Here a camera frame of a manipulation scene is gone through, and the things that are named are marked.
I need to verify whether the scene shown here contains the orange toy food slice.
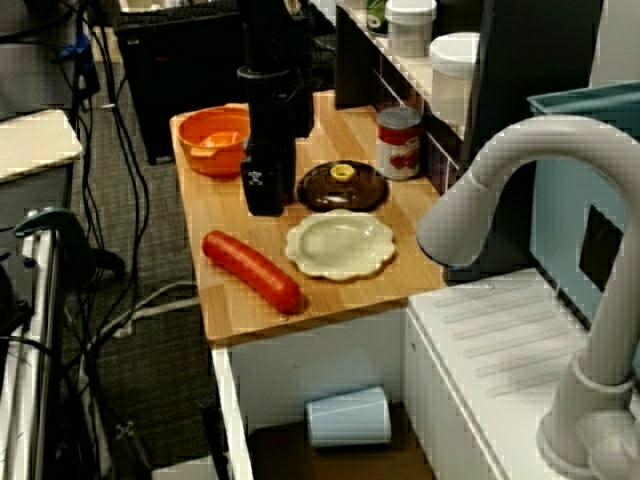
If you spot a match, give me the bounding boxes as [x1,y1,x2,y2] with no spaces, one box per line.
[199,129,242,151]

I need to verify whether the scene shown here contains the red toy sausage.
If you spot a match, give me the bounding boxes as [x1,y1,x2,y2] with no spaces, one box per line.
[201,229,303,313]

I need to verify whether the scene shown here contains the black computer case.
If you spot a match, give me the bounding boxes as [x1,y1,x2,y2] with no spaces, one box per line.
[113,8,251,167]

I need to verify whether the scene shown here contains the teal plastic bin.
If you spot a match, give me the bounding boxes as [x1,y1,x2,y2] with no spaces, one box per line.
[526,79,640,326]

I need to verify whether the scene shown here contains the aluminium frame profile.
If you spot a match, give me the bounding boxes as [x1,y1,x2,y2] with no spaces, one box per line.
[0,214,66,480]

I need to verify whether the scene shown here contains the cream board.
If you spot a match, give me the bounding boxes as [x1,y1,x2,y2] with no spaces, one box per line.
[0,108,85,185]

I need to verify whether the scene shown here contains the white toy sink unit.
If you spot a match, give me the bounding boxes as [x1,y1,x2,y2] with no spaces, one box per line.
[210,267,640,480]

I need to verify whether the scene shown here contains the green labelled can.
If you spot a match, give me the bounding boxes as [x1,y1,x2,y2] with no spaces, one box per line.
[365,0,392,37]

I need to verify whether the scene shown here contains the small white lidded jar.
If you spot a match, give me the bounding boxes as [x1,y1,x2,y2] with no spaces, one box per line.
[383,0,439,60]

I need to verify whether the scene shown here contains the grey floor cable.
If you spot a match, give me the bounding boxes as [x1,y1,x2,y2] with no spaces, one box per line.
[88,281,202,351]

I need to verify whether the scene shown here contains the cream scalloped plate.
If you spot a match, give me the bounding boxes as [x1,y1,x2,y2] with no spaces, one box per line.
[284,208,398,283]

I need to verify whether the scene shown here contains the light blue plastic cup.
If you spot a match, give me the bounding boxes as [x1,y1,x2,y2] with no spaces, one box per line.
[303,383,393,450]

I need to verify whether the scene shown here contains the black wire mesh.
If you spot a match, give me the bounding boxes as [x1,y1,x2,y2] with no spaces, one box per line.
[312,27,337,92]

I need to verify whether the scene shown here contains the orange toy pot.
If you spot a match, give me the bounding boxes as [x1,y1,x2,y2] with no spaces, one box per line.
[177,103,251,179]

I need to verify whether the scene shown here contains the green clamp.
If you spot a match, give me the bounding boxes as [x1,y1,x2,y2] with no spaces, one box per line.
[10,206,127,282]

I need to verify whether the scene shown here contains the brown lid yellow knob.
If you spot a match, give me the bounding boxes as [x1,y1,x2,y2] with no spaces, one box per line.
[297,160,390,212]

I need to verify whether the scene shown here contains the dark grey upright post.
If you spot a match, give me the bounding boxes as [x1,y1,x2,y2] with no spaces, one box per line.
[333,3,384,110]
[447,0,605,274]

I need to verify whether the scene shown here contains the red tomato can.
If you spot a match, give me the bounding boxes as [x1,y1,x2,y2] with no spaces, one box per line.
[375,105,424,182]

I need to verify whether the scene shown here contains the black metal bar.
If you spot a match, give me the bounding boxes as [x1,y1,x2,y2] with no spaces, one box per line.
[198,398,232,480]

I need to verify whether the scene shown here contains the large white lidded jar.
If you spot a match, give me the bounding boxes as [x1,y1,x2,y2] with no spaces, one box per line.
[428,31,482,126]

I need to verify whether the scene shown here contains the grey toy faucet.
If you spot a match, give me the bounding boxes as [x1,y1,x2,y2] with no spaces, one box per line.
[415,114,640,480]

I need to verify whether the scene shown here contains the blue connector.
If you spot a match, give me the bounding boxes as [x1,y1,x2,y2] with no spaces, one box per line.
[58,32,94,60]

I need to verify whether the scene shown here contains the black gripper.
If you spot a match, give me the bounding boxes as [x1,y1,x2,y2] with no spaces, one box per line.
[237,67,314,218]

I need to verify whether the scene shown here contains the white tiled ledge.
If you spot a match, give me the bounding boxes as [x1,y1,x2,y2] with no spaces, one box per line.
[335,0,476,149]

